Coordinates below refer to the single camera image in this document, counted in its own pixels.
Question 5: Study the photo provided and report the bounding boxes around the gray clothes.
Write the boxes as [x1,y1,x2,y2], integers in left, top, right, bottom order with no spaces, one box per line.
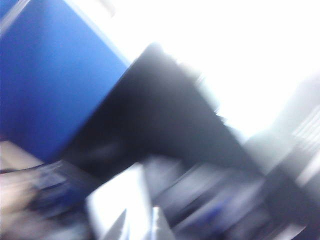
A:
[144,157,311,240]

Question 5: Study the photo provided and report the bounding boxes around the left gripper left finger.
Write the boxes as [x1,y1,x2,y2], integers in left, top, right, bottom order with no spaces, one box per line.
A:
[99,208,128,240]

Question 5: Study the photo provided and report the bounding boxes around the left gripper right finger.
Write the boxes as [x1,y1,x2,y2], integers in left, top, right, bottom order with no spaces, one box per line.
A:
[152,206,177,240]

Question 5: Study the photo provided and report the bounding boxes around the blue partition panel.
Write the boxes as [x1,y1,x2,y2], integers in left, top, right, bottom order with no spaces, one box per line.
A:
[0,0,131,165]

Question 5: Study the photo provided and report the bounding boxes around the black backdrop cloth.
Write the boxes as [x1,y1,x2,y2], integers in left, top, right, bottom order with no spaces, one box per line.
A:
[59,42,266,181]

